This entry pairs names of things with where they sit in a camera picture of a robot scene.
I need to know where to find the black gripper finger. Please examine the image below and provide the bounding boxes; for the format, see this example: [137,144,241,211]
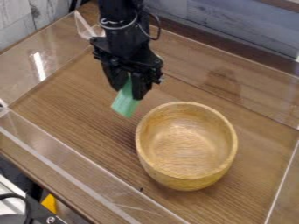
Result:
[102,64,129,91]
[131,73,153,101]

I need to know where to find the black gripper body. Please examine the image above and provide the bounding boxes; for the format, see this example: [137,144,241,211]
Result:
[90,17,165,84]

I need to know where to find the green rectangular block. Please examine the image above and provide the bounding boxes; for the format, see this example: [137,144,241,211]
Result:
[111,79,139,117]

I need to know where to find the brown wooden bowl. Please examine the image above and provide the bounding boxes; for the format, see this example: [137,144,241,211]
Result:
[135,101,239,192]

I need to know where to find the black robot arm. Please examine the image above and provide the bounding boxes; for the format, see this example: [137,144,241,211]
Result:
[90,0,165,101]

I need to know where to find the yellow black device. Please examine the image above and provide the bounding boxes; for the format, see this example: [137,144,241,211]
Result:
[26,194,70,224]

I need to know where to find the clear acrylic corner bracket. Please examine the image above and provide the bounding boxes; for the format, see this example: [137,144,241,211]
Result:
[74,11,107,40]

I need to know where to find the clear acrylic enclosure walls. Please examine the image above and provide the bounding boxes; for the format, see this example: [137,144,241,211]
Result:
[0,15,299,224]

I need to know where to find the black cable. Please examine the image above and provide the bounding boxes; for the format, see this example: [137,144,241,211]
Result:
[0,193,37,224]

